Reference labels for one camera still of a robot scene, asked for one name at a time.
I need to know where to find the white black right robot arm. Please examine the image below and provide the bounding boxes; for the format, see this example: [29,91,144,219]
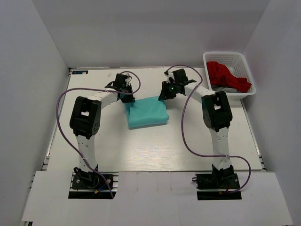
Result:
[158,69,234,188]

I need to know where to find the grey t shirt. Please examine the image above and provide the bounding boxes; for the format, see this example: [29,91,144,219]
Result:
[211,85,240,93]

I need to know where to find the dark label sticker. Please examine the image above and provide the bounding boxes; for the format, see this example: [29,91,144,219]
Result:
[72,70,88,75]

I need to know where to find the red t shirt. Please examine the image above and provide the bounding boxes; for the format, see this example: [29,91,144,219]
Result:
[206,61,252,93]

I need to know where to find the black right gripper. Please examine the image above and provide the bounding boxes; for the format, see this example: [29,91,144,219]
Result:
[158,81,179,100]

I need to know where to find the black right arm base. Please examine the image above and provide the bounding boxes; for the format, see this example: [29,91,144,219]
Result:
[191,166,242,201]

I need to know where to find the white plastic basket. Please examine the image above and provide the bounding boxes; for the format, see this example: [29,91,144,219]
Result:
[203,51,256,100]

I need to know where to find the teal t shirt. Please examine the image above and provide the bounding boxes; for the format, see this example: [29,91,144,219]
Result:
[124,97,169,129]

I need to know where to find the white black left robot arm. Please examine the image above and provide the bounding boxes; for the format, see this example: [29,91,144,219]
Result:
[70,73,135,188]

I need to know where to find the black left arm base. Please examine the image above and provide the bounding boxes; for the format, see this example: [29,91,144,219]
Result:
[68,167,119,200]

